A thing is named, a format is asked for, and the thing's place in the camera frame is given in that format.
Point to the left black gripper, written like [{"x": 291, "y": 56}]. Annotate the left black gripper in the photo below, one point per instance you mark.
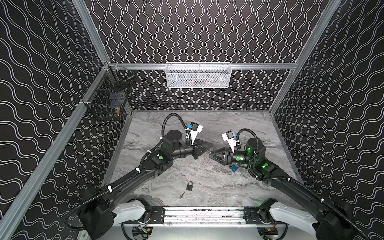
[{"x": 195, "y": 150}]

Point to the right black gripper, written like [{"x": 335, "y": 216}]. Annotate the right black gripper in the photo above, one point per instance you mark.
[{"x": 226, "y": 157}]

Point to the blue padlock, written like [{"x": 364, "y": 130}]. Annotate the blue padlock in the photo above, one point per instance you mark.
[{"x": 234, "y": 168}]

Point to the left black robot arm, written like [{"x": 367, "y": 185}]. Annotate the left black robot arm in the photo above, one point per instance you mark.
[{"x": 97, "y": 205}]

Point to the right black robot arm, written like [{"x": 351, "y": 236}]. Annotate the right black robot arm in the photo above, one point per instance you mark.
[{"x": 321, "y": 217}]

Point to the black padlock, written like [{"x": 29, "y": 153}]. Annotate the black padlock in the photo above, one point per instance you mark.
[{"x": 190, "y": 186}]

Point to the brass padlock in basket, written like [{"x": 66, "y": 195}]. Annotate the brass padlock in basket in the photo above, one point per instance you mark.
[{"x": 117, "y": 112}]

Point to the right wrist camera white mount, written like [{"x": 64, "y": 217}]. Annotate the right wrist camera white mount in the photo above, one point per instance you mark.
[{"x": 230, "y": 137}]

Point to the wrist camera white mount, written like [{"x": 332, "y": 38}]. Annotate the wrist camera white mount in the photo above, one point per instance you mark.
[
  {"x": 230, "y": 137},
  {"x": 194, "y": 129}
]

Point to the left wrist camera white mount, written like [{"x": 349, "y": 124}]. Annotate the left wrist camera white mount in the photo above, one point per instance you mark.
[{"x": 194, "y": 129}]

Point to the white mesh wall basket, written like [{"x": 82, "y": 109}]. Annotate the white mesh wall basket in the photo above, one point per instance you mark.
[{"x": 198, "y": 75}]

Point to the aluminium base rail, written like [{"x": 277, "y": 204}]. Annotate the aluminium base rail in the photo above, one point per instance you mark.
[{"x": 207, "y": 217}]

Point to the black wire wall basket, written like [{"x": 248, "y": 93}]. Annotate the black wire wall basket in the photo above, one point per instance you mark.
[{"x": 111, "y": 93}]

